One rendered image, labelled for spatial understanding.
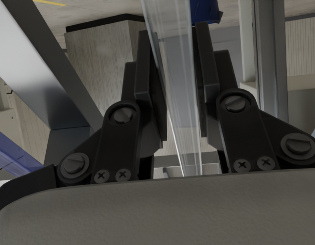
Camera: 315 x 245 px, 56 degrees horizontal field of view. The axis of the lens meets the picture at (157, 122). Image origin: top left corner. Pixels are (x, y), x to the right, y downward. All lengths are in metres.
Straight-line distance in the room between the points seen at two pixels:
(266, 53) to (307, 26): 10.01
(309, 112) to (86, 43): 5.37
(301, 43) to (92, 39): 6.86
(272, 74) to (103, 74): 5.22
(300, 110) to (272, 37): 0.21
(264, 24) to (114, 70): 5.07
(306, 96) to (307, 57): 9.84
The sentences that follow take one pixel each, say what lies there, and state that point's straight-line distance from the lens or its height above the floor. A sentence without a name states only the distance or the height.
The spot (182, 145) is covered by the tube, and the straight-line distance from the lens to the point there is 0.16.
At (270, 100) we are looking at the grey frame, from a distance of 0.51.
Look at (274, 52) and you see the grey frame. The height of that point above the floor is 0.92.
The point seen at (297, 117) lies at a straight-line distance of 0.67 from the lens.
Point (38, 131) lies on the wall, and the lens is 10.01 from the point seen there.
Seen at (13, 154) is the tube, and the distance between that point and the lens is 0.20.
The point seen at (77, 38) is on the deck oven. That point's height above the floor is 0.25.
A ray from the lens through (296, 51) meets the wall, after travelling 10.50.
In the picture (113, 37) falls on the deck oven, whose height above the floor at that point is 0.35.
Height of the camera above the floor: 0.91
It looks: 11 degrees up
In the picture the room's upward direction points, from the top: 173 degrees clockwise
